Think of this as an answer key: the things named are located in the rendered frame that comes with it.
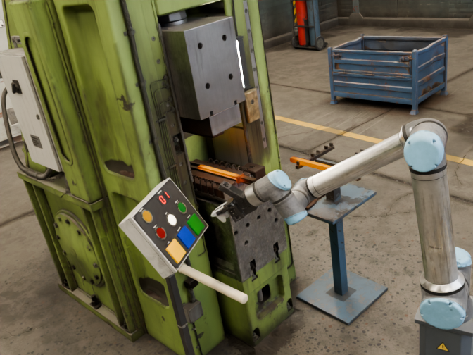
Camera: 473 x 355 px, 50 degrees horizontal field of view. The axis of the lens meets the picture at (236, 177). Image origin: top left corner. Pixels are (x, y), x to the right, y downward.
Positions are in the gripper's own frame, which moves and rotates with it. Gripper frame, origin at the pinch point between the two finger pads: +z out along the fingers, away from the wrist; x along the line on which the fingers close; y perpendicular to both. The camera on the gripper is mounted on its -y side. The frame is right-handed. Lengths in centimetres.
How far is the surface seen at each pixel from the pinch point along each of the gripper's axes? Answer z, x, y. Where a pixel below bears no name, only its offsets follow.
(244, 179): 4.7, 44.3, 5.2
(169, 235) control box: 11.0, -16.7, -5.3
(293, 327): 44, 51, 98
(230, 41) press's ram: -29, 54, -52
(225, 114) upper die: -9, 45, -27
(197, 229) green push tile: 10.2, -1.8, 2.3
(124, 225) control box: 16.2, -27.0, -20.6
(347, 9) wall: 110, 991, 20
